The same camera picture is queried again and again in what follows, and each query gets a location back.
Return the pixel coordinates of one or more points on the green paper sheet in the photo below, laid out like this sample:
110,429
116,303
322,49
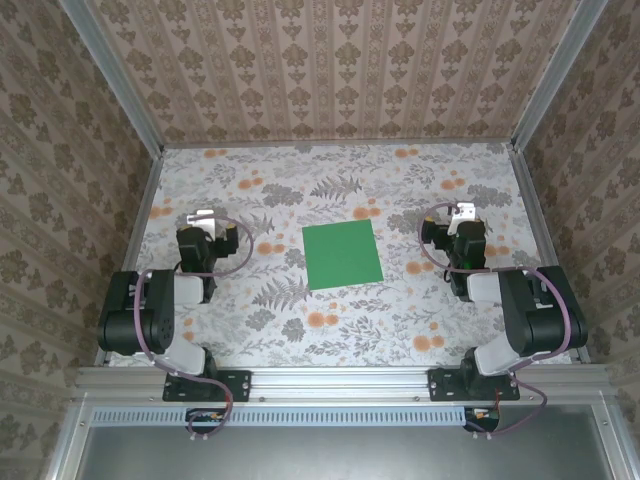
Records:
342,255

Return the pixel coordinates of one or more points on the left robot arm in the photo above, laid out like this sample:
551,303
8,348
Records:
135,315

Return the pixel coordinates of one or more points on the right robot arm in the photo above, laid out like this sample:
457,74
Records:
545,320

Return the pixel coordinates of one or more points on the floral table cover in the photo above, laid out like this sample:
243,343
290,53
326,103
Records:
375,325

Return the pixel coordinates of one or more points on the black wiring connector box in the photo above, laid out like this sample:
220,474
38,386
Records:
200,422
482,420

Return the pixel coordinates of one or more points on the grey metal panel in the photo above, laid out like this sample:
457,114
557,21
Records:
340,455

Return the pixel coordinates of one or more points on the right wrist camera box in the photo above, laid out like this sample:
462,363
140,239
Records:
462,212

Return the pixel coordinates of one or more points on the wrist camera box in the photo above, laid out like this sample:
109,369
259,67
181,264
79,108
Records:
462,212
202,218

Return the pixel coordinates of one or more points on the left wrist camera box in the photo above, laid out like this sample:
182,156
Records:
202,218

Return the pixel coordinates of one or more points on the aluminium table side rail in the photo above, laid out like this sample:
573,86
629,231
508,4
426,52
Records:
547,250
129,260

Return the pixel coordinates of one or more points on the thin aluminium table end rail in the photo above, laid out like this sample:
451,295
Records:
340,144

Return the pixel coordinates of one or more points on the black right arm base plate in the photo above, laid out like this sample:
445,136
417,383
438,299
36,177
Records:
442,385

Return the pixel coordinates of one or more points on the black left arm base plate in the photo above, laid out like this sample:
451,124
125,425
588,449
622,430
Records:
240,385

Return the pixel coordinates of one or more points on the aluminium corner post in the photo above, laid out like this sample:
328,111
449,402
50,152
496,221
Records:
553,75
119,80

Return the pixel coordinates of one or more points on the wide aluminium mounting rail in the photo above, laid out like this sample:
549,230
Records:
340,382

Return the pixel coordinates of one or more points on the aluminium panel frame rail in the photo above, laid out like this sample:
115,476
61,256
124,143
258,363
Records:
70,445
614,445

